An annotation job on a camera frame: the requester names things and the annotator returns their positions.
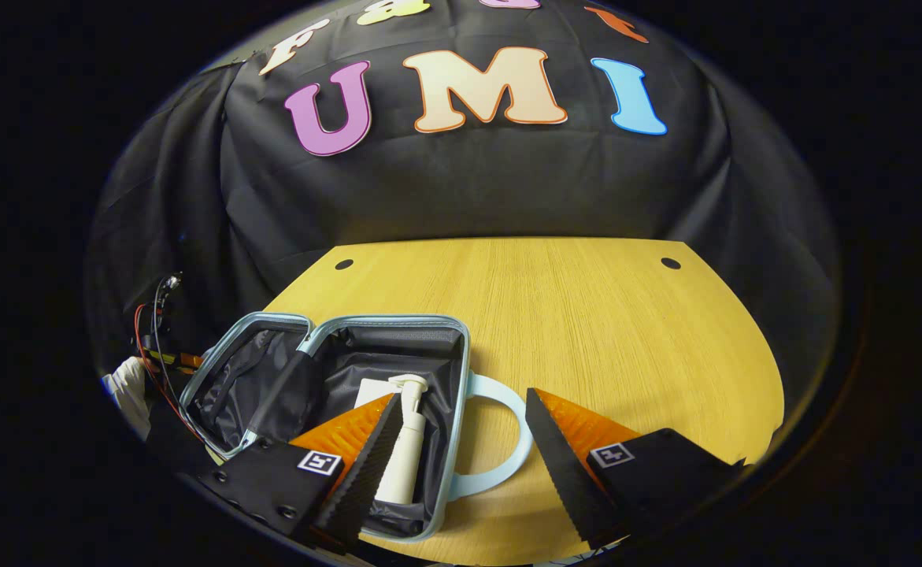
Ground red wire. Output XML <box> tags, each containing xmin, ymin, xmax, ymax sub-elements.
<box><xmin>133</xmin><ymin>303</ymin><xmax>203</xmax><ymax>440</ymax></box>

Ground white pump bottle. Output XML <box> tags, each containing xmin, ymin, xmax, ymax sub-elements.
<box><xmin>374</xmin><ymin>374</ymin><xmax>430</xmax><ymax>506</ymax></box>

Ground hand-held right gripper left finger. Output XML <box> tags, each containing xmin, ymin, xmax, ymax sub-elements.
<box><xmin>197</xmin><ymin>392</ymin><xmax>402</xmax><ymax>552</ymax></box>

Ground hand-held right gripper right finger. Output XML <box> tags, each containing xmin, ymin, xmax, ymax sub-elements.
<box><xmin>525</xmin><ymin>387</ymin><xmax>745</xmax><ymax>548</ymax></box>

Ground white squeeze tube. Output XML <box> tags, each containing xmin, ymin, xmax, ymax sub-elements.
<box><xmin>354</xmin><ymin>378</ymin><xmax>402</xmax><ymax>411</ymax></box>

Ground light blue suitcase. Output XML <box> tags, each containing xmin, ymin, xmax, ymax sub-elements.
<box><xmin>179</xmin><ymin>311</ymin><xmax>536</xmax><ymax>544</ymax></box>

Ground black backdrop cloth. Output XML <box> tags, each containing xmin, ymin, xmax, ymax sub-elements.
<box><xmin>87</xmin><ymin>0</ymin><xmax>839</xmax><ymax>410</ymax></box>

